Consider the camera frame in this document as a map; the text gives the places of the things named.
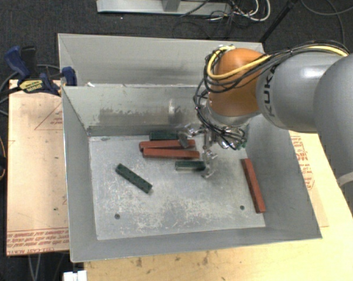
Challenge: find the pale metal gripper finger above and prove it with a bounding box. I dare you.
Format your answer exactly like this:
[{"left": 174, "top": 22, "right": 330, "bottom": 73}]
[
  {"left": 177, "top": 131, "right": 197, "bottom": 150},
  {"left": 201, "top": 150, "right": 218, "bottom": 179}
]

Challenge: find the dark green flat block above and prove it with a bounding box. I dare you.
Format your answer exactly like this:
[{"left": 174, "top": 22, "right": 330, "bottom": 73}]
[
  {"left": 149, "top": 130, "right": 180, "bottom": 142},
  {"left": 115, "top": 163, "right": 153, "bottom": 194},
  {"left": 174, "top": 160, "right": 207, "bottom": 173}
]

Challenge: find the red-brown flat block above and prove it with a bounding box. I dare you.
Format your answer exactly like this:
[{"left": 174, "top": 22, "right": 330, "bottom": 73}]
[
  {"left": 240, "top": 157, "right": 267, "bottom": 214},
  {"left": 138, "top": 139, "right": 196, "bottom": 153},
  {"left": 142, "top": 147, "right": 201, "bottom": 160}
]

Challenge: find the grey metal bin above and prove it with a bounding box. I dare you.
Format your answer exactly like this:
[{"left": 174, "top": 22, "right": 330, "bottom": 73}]
[{"left": 57, "top": 33, "right": 323, "bottom": 263}]

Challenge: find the brown cardboard board, red print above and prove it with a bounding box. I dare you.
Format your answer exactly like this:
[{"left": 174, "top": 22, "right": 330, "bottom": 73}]
[{"left": 6, "top": 79, "right": 331, "bottom": 257}]

